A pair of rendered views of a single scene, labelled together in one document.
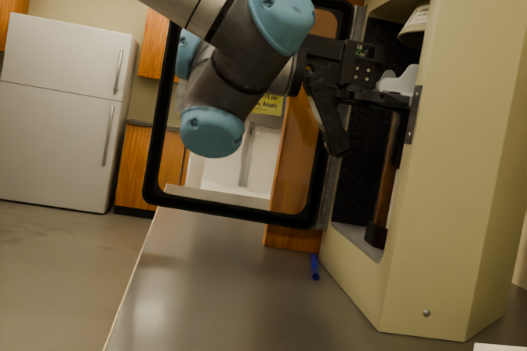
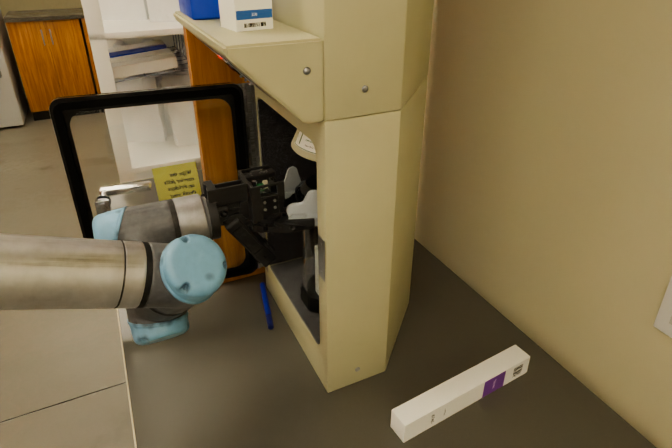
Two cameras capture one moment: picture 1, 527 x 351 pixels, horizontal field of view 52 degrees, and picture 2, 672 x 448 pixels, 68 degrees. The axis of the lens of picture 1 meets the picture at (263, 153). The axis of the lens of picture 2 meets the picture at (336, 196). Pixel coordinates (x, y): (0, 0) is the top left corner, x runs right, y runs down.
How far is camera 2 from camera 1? 46 cm
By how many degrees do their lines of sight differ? 30
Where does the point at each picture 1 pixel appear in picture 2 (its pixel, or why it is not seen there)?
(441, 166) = (349, 287)
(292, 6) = (205, 276)
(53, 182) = not seen: outside the picture
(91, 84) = not seen: outside the picture
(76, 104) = not seen: outside the picture
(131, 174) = (35, 76)
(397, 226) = (326, 334)
